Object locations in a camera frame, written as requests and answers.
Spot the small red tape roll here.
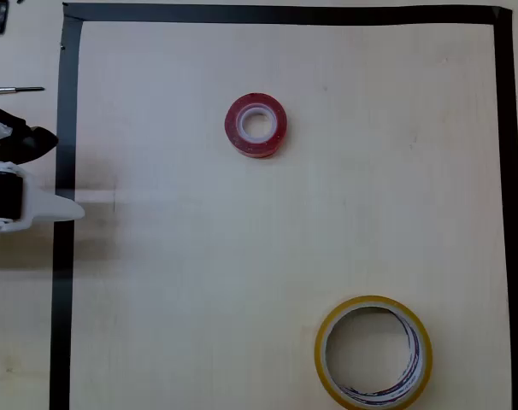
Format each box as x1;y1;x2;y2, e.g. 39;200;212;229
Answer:
223;91;288;160

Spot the large yellow tape roll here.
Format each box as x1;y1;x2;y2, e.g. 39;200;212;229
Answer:
314;295;434;410

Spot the slim metal screwdriver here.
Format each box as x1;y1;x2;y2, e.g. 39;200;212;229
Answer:
0;85;45;96

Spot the black tape strip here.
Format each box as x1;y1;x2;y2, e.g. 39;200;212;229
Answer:
62;2;513;26
492;8;518;410
49;15;85;410

